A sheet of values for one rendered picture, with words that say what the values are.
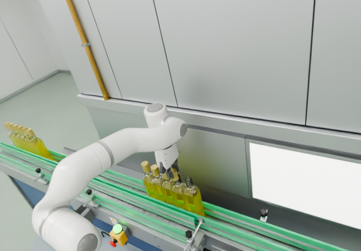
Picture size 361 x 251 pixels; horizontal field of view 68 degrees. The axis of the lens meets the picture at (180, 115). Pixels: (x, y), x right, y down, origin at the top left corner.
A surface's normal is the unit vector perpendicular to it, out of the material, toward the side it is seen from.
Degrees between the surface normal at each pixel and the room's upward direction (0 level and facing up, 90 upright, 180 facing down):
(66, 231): 15
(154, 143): 83
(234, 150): 90
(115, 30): 90
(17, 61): 90
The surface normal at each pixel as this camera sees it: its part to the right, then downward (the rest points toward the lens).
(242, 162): -0.50, 0.54
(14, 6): 0.85, 0.14
